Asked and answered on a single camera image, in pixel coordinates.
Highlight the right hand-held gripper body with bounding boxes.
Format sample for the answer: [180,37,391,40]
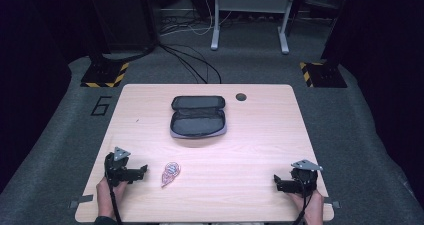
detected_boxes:
[281,159,324,198]

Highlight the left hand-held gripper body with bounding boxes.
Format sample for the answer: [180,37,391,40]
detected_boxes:
[103,146,142,188]

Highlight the black pencil case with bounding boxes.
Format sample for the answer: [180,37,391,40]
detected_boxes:
[169,95,229,140]

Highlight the person's left hand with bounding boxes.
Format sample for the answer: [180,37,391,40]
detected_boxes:
[95,177,129,219]

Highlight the person's right hand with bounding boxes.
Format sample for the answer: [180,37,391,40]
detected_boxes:
[287,189,325,225]

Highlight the stand base with hazard stripes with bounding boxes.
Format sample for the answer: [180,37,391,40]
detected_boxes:
[80,60,130,89]
[298,61,348,89]

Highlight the dark cabinet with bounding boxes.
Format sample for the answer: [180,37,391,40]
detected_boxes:
[98,0,158,52]

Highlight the right hand-held gripper cable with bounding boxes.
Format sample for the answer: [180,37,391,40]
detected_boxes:
[291,176,314,225]

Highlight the hand-held gripper cable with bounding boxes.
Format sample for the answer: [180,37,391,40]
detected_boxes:
[291,176,314,225]
[106,176,124,225]

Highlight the left hand-held gripper cable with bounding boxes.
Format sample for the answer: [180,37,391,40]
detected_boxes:
[106,176,124,225]

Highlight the black floor cables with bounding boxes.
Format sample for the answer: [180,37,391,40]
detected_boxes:
[158,43,223,85]

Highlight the white floor cables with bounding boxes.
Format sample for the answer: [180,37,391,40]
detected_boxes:
[159,0,234,37]

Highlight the white metal desk frame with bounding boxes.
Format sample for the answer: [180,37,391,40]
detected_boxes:
[210,0,298,55]

